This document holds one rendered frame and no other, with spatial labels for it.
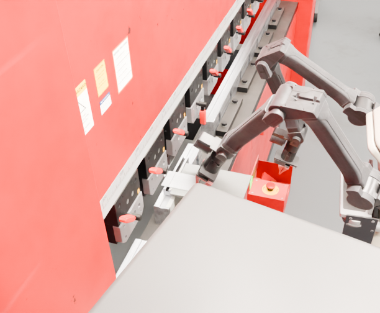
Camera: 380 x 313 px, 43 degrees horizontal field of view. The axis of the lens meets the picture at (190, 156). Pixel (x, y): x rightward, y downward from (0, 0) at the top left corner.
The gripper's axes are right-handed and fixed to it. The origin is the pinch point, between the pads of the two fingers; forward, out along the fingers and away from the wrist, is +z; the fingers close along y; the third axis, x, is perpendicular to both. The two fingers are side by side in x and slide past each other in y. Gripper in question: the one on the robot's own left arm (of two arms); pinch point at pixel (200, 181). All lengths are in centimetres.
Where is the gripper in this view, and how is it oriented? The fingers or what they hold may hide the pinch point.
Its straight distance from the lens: 177.2
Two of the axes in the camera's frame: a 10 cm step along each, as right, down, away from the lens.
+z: -4.0, 6.0, 6.9
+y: -3.3, 6.0, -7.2
